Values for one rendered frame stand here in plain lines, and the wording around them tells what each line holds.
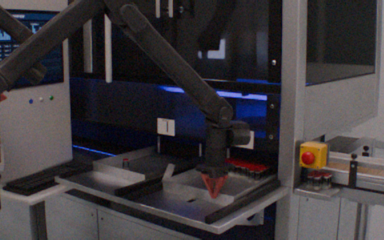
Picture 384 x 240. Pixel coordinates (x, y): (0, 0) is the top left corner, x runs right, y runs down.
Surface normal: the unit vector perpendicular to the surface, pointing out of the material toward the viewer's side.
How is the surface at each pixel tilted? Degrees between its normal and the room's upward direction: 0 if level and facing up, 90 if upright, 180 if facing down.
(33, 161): 90
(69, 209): 90
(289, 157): 90
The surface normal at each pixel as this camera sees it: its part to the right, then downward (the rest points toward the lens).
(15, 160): 0.88, 0.08
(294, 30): -0.62, 0.13
